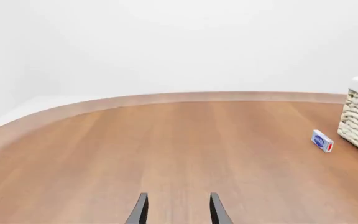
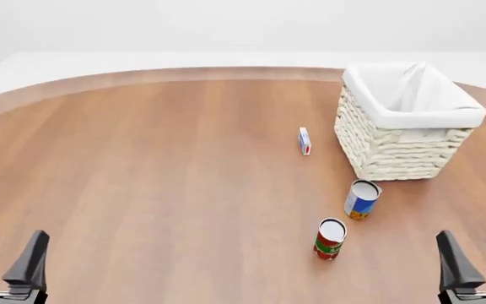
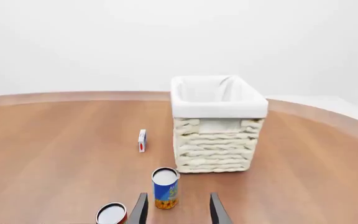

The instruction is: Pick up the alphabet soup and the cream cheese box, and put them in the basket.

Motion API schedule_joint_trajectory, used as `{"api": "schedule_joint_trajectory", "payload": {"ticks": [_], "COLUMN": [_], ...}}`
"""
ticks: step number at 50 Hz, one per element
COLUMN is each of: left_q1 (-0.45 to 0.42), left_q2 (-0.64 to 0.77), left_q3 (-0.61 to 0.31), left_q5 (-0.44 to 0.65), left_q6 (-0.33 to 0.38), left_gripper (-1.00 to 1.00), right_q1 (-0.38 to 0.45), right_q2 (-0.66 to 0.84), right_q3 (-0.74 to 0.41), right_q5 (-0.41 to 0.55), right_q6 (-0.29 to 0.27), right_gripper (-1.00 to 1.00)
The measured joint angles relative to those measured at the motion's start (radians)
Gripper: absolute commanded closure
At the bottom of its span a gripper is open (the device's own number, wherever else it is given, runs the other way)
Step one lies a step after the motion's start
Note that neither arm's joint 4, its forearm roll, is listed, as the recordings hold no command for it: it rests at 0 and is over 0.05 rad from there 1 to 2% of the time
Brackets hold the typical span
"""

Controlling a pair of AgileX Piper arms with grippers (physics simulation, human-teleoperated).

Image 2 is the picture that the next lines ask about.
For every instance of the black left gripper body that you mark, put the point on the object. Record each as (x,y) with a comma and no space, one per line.
(15,297)

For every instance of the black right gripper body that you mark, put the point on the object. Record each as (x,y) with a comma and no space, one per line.
(475,297)

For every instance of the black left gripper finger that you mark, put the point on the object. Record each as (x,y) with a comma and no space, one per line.
(30,261)

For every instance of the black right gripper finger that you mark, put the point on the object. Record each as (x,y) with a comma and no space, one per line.
(458,263)

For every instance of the blue and yellow soup tin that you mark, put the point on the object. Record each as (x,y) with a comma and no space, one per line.
(362,201)

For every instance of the white woven basket with liner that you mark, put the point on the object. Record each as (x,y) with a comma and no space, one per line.
(395,149)

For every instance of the white and blue food box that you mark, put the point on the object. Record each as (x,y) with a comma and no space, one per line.
(305,141)

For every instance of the red and green tin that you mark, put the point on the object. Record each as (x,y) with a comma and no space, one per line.
(329,242)

